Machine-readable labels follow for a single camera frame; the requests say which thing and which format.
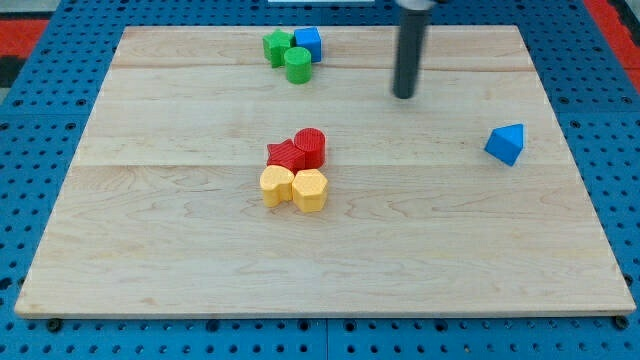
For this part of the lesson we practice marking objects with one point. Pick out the red star block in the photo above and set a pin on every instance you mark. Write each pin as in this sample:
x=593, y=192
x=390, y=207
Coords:
x=286, y=154

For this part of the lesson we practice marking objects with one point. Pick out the green star block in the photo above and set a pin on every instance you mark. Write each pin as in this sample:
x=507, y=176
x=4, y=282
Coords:
x=275, y=44

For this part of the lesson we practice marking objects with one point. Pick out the blue triangle block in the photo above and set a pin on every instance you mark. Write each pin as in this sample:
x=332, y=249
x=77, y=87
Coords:
x=506, y=143

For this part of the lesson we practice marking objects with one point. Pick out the yellow hexagon block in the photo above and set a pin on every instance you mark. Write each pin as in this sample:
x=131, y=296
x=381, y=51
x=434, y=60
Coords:
x=310, y=190

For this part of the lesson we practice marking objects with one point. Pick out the red cylinder block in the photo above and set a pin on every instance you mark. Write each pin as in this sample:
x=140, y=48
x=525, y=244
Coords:
x=312, y=142

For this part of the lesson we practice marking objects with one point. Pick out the yellow heart block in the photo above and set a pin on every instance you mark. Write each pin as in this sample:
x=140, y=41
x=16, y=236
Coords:
x=276, y=185

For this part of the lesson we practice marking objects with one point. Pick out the green cylinder block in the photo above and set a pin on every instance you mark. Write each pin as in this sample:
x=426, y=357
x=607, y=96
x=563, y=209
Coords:
x=298, y=65

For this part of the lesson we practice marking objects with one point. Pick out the blue cube block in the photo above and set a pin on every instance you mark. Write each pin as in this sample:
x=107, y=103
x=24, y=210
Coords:
x=310, y=39

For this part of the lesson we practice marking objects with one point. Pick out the light wooden board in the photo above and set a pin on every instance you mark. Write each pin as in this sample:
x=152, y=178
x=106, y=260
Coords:
x=161, y=213

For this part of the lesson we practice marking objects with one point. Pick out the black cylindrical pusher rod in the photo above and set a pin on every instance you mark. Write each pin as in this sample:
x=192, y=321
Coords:
x=413, y=22

